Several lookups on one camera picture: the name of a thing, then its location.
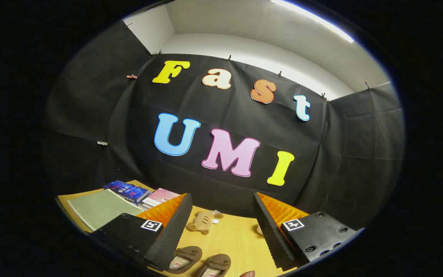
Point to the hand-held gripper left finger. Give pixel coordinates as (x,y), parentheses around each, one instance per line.
(171,234)

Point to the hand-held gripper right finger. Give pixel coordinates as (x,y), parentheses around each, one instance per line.
(271,234)

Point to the brown fuzzy slipper shoe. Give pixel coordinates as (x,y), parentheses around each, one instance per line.
(217,262)
(189,254)

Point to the green fabric storage box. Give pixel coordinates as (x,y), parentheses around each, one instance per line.
(98,207)

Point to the tan bread plush toy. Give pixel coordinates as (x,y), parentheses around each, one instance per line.
(202,222)

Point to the white book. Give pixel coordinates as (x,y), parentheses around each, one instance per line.
(146,206)

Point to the blue book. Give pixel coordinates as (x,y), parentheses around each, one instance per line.
(131,192)

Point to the black backdrop cloth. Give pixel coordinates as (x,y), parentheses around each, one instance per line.
(244,115)

